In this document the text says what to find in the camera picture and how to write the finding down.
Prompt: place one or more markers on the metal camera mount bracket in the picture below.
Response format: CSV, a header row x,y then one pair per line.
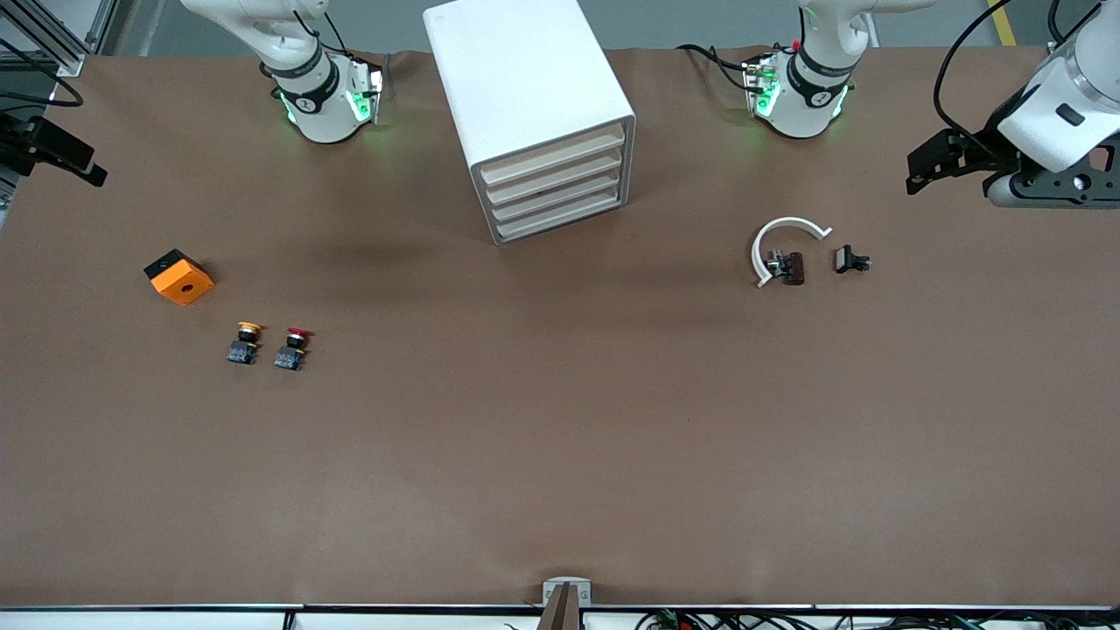
x,y
564,599

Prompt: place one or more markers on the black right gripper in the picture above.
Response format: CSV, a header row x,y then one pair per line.
x,y
24,140

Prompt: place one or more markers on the white table edge rail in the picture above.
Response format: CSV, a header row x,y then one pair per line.
x,y
175,619

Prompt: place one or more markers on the aluminium frame profile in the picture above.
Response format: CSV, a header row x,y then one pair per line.
x,y
52,31

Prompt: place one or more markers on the black small contact block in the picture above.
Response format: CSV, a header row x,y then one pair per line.
x,y
847,259

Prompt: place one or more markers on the white curved plastic part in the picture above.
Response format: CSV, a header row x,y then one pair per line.
x,y
787,223

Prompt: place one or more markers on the orange and black button box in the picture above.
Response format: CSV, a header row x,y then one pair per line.
x,y
182,282

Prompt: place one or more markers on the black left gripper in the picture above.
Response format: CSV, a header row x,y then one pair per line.
x,y
978,150

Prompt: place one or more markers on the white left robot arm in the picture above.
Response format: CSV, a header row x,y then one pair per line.
x,y
809,92

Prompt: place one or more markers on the yellow push button switch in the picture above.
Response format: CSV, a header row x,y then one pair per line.
x,y
244,346

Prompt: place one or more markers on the brown small contact block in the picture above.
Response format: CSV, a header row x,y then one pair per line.
x,y
790,267

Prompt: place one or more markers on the brown table mat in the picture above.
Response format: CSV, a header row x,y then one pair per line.
x,y
560,437

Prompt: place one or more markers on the red push button switch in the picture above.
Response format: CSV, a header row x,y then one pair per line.
x,y
291,350

